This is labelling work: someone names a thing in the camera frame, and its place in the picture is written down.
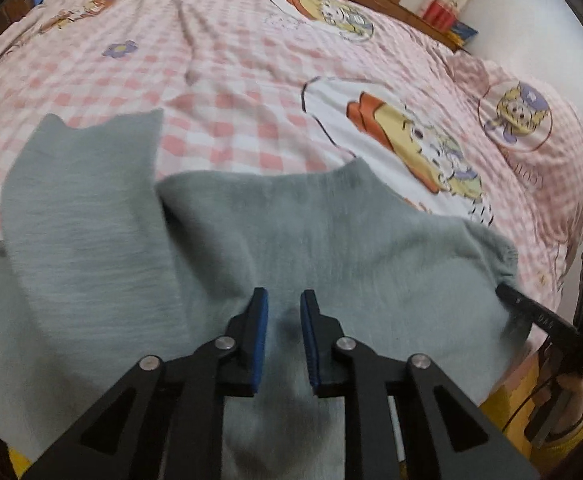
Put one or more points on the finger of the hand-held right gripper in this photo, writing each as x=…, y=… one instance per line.
x=536, y=312

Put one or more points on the grey-green pants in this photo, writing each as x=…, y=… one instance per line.
x=96, y=235

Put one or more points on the pink checked cartoon bed sheet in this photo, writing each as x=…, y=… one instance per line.
x=221, y=60

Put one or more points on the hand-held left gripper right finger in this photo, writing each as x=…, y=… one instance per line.
x=309, y=340

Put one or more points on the pink checked cartoon pillow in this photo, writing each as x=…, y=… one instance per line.
x=521, y=110

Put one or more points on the yellow mattress cover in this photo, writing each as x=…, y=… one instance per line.
x=497, y=410

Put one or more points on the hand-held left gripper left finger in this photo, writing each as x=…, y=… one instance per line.
x=260, y=340

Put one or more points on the person's right hand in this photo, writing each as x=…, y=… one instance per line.
x=575, y=400

